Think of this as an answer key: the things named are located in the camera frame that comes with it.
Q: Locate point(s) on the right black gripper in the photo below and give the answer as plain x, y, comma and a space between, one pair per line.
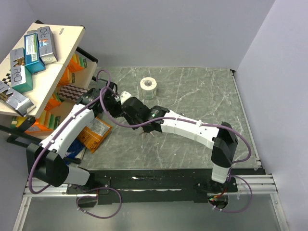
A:
134, 128

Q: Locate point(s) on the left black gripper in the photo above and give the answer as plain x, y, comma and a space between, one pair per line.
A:
117, 113

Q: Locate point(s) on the black key bunch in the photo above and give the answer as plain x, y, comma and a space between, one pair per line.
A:
144, 134

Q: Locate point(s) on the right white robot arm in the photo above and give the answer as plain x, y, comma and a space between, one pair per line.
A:
221, 140

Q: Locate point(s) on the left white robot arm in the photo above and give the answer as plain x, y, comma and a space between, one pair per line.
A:
45, 161

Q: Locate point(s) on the orange snack bag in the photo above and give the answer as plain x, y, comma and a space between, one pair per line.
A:
93, 134

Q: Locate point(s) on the white tape roll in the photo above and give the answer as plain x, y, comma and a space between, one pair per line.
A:
148, 87

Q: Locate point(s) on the blue snack bag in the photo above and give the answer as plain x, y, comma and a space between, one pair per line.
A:
75, 148

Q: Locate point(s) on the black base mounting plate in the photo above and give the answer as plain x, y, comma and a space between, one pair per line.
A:
154, 185

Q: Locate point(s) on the orange sponge pack stack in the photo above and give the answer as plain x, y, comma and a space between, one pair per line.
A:
48, 121

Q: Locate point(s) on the beige black shelf rack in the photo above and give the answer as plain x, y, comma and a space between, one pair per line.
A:
67, 39

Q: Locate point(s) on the silver RIO box upright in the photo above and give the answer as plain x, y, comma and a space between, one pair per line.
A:
47, 48

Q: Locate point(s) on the blue teal carton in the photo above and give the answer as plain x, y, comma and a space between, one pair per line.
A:
33, 61

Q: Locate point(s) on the silver teal RIO box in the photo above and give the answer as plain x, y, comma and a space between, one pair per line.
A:
21, 78

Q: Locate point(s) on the silver crumpled box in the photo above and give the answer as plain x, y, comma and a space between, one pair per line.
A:
15, 100

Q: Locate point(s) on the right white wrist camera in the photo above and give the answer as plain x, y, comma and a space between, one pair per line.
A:
124, 96

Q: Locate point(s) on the aluminium rail frame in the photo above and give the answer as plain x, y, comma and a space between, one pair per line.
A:
255, 207

